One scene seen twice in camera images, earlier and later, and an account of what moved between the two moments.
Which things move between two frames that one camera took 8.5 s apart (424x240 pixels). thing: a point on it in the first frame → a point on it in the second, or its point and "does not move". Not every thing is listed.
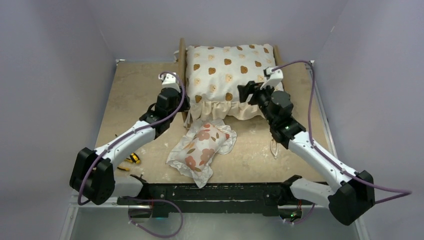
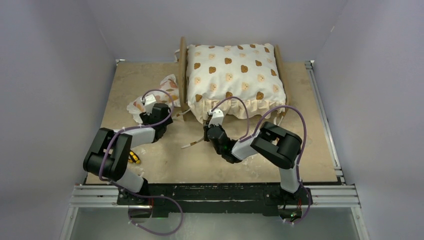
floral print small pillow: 192,155 → 167,93
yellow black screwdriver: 134,157 does not move
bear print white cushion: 213,75 does not move
